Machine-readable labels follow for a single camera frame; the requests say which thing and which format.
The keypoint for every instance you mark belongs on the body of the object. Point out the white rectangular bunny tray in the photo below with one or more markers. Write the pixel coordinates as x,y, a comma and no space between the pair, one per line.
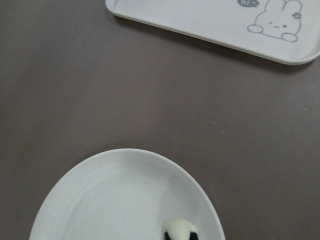
283,31

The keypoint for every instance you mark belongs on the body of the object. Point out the small white round plate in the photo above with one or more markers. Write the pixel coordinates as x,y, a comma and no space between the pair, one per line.
125,194

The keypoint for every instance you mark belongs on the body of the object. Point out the panda bun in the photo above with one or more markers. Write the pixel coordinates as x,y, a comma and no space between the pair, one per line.
179,229

